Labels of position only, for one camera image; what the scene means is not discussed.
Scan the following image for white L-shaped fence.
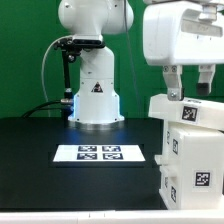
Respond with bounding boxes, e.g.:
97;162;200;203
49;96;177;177
0;210;224;224

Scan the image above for white door panel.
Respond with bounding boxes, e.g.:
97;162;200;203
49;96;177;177
154;121;171;202
167;124;181;209

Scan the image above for black camera on stand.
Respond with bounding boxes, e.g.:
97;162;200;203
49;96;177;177
53;36;105;119

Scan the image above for black base cables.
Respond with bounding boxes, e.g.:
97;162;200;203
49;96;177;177
21;98;75;119

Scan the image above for white cabinet body box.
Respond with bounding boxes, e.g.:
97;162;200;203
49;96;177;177
163;122;224;210

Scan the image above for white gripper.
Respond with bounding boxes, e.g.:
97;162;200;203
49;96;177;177
143;1;224;101

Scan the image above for white marker sheet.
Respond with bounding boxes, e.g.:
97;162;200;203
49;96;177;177
53;145;145;162

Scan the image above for white cabinet top block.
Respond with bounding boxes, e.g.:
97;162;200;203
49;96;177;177
148;94;224;131

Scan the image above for grey camera cable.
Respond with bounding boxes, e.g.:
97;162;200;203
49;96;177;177
40;35;73;118

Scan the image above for white door panel front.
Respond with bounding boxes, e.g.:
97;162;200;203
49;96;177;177
154;121;171;202

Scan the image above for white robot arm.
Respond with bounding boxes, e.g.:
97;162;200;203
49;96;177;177
58;0;224;129

